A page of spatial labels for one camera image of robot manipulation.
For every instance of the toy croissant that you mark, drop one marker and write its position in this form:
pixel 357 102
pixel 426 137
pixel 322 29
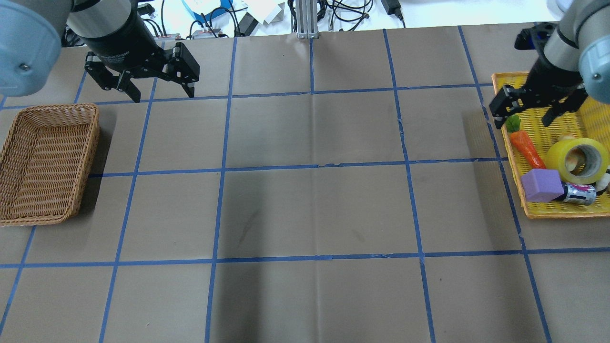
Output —
pixel 575 160

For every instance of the brown wicker basket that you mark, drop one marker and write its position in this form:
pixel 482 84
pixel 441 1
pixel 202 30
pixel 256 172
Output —
pixel 45 163

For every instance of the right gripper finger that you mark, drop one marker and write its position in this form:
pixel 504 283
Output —
pixel 570 104
pixel 508 101

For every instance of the black power adapter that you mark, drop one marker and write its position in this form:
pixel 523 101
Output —
pixel 393 7

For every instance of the toy panda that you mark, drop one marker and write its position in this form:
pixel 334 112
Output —
pixel 602 185

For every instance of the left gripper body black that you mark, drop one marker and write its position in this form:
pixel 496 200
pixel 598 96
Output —
pixel 123 44

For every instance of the blue cardboard box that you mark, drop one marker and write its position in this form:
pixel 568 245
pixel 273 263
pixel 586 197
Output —
pixel 211 10

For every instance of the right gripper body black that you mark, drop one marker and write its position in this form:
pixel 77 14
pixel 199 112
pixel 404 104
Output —
pixel 554 79

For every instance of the yellow tape roll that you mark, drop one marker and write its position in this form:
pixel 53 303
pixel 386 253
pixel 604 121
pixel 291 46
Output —
pixel 597 160

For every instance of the toy carrot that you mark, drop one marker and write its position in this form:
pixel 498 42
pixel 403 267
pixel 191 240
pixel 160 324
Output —
pixel 523 143

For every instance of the small drink can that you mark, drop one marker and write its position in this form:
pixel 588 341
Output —
pixel 577 194

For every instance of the aluminium frame post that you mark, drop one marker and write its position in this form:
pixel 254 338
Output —
pixel 306 19

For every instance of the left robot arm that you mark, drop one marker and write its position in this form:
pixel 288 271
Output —
pixel 32 32

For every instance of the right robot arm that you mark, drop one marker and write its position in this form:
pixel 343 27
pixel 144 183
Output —
pixel 587 24

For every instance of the purple foam block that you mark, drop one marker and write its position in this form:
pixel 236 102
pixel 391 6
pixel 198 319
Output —
pixel 542 185

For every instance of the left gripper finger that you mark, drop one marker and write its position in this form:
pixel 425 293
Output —
pixel 106 80
pixel 177 65

